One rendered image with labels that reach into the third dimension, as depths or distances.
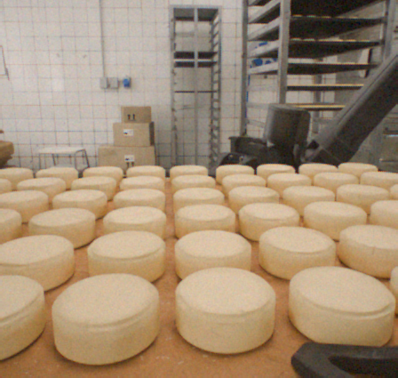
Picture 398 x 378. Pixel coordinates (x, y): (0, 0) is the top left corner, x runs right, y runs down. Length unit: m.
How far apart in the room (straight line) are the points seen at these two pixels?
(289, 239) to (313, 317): 0.08
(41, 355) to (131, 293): 0.05
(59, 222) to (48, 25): 4.46
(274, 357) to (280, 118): 0.48
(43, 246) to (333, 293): 0.17
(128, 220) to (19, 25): 4.58
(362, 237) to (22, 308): 0.21
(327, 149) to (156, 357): 0.52
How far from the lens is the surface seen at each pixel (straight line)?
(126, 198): 0.35
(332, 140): 0.65
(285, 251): 0.24
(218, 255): 0.23
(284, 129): 0.63
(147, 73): 4.44
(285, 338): 0.20
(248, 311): 0.18
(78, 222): 0.30
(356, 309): 0.19
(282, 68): 1.59
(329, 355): 0.18
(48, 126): 4.71
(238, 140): 0.59
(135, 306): 0.18
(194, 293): 0.19
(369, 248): 0.26
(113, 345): 0.18
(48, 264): 0.24
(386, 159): 3.91
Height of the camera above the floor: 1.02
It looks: 13 degrees down
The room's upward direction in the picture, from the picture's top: straight up
